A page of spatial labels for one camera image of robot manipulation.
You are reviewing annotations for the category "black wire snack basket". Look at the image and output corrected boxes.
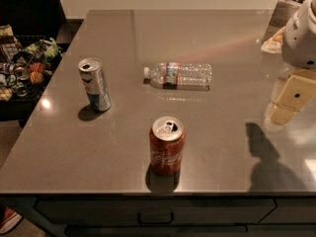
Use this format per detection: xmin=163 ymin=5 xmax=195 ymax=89
xmin=0 ymin=25 xmax=63 ymax=125

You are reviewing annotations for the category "grey cabinet drawer front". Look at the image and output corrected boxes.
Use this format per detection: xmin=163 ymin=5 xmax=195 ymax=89
xmin=36 ymin=197 xmax=275 ymax=226

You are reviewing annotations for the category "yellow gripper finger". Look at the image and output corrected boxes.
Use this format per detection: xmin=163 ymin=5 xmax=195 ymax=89
xmin=265 ymin=69 xmax=316 ymax=125

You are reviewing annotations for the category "black drawer handle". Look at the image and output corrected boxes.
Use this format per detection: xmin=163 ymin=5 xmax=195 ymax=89
xmin=137 ymin=212 xmax=174 ymax=226

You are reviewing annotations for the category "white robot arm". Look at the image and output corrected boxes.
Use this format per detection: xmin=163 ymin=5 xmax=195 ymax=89
xmin=261 ymin=0 xmax=316 ymax=125

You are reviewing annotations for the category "clear plastic water bottle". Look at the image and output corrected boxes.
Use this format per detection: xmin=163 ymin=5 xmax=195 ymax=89
xmin=143 ymin=62 xmax=212 ymax=91

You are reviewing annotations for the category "red coke can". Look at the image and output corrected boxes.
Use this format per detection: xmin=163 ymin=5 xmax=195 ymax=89
xmin=149 ymin=117 xmax=186 ymax=176

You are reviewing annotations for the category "red white shoe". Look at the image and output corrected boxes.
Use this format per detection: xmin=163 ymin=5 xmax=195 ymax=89
xmin=0 ymin=207 xmax=23 ymax=235

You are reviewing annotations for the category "silver blue energy drink can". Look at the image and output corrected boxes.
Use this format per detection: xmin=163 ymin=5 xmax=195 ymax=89
xmin=78 ymin=57 xmax=111 ymax=112

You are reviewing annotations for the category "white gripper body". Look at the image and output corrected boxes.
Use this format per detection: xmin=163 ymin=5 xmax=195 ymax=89
xmin=281 ymin=0 xmax=316 ymax=69

